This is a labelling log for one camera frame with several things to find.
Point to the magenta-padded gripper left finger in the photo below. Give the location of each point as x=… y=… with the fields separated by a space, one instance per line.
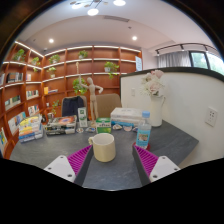
x=60 y=165

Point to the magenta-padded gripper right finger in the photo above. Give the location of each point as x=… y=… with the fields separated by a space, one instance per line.
x=165 y=165

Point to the clear water bottle blue cap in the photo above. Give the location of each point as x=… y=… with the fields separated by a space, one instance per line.
x=143 y=135

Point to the small shell ornament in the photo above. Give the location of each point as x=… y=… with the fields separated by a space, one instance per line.
x=90 y=129
x=79 y=130
x=127 y=128
x=117 y=126

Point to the stack of dark books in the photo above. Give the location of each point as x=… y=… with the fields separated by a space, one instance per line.
x=61 y=124

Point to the stack of colourful books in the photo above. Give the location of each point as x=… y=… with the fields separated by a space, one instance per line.
x=30 y=130

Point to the cream ceramic mug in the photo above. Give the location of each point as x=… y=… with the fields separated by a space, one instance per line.
x=105 y=148

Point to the white vase with pink flowers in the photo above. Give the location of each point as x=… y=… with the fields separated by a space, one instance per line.
x=155 y=113

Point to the green and white box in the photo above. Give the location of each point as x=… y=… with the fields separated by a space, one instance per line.
x=103 y=126

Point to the dark blue chair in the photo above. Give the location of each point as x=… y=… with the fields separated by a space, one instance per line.
x=73 y=106

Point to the wooden artist mannequin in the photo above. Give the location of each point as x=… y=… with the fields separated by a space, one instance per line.
x=92 y=96

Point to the tan upholstered chair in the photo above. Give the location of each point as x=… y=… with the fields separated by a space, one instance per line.
x=108 y=105

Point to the wooden shelf unit with books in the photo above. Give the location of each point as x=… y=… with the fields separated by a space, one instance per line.
x=63 y=70

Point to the grey curtain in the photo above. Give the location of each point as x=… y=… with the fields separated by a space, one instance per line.
x=173 y=60

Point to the window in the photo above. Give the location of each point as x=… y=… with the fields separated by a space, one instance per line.
x=210 y=61

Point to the recessed ceiling light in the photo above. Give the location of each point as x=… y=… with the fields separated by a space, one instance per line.
x=51 y=40
x=134 y=38

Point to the ceiling air vent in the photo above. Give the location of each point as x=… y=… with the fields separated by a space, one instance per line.
x=116 y=18

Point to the ceiling lamp with round bulbs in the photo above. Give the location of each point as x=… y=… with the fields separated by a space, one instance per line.
x=93 y=12

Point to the white wall socket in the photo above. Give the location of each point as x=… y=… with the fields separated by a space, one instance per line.
x=211 y=116

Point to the white light switch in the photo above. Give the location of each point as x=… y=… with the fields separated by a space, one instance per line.
x=133 y=92

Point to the black ceiling track rail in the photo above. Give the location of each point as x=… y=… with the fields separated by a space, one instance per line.
x=183 y=44

